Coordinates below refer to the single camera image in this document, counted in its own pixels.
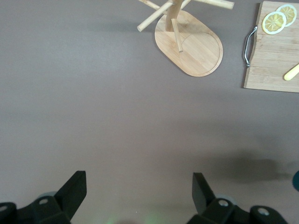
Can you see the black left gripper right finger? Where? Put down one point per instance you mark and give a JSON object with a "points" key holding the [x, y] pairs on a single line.
{"points": [[203, 196]]}

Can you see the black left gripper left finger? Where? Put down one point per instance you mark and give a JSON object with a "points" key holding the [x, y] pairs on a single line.
{"points": [[70, 193]]}

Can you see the dark green ribbed mug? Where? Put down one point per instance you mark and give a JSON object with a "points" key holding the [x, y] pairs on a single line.
{"points": [[296, 180]]}

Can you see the wooden mug tree rack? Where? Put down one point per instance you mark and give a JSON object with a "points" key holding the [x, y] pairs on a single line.
{"points": [[198, 51]]}

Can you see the brown table mat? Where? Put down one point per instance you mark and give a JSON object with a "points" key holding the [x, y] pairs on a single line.
{"points": [[93, 116]]}

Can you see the yellow plastic fork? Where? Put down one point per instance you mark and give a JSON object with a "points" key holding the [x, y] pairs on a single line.
{"points": [[292, 73]]}

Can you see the bamboo cutting board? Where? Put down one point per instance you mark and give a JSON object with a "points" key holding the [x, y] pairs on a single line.
{"points": [[271, 60]]}

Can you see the lemon slice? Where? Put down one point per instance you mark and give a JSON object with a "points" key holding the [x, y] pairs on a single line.
{"points": [[289, 11], [274, 23]]}

